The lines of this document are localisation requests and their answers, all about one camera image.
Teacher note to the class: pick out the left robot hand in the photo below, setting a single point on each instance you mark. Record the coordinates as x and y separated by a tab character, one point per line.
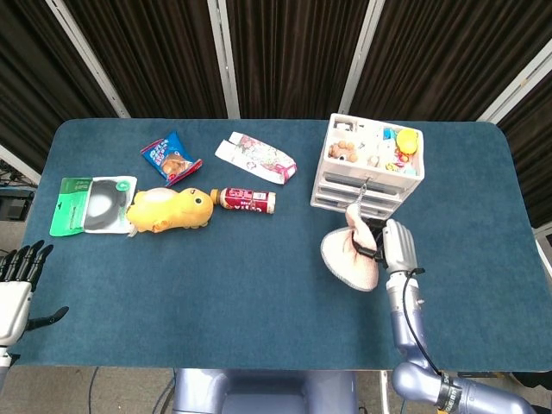
13	297

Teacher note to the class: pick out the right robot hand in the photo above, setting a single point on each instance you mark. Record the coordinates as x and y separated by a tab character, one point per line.
399	246

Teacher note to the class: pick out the white cloth with loop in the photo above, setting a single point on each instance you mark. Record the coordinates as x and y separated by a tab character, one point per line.
355	254

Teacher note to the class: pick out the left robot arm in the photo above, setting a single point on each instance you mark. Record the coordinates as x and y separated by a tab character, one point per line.
3	364

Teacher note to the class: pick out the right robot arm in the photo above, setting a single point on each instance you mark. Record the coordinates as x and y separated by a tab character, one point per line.
414	336

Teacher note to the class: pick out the white drawer organizer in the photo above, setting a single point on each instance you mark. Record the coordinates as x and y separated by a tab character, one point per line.
366	168

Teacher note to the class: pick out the yellow rubber duck toy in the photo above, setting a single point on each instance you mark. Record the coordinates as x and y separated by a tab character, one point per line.
407	141

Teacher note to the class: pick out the brown bear figurine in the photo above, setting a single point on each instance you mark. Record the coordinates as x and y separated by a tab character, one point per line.
343	151

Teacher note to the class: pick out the green white packaged bowl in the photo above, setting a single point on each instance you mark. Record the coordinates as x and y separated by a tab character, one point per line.
92	205

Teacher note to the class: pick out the red label drink bottle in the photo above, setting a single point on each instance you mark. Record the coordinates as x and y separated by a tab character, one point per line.
246	200

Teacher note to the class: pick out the white floral paper package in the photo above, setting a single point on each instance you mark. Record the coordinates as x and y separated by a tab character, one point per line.
256	157

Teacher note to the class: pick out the yellow plush duck toy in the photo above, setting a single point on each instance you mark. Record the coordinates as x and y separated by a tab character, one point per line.
170	209

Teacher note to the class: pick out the blue table mat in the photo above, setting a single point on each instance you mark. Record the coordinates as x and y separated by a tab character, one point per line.
215	280

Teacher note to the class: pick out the robot torso base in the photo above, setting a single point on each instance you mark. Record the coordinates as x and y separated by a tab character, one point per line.
265	391

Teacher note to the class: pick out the blue snack bag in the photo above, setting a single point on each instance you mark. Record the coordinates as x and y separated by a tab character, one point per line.
170	158

